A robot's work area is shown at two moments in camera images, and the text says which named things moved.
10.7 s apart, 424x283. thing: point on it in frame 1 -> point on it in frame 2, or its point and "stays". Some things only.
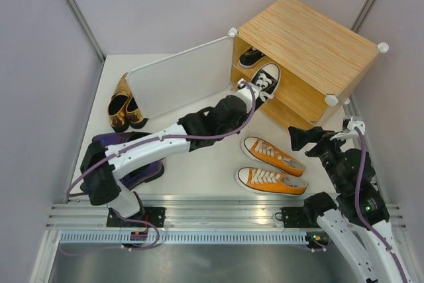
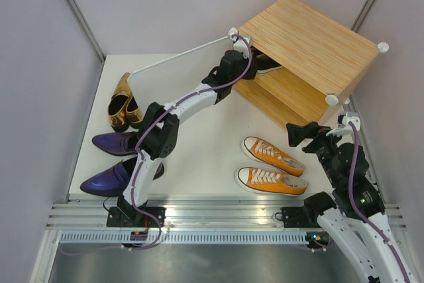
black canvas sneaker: (267, 78) -> (260, 63)
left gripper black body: (230, 128) -> (244, 62)
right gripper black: (299, 137) stays
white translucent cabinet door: (180, 79) stays
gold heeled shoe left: (117, 105) stays
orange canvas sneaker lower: (269, 181) stays
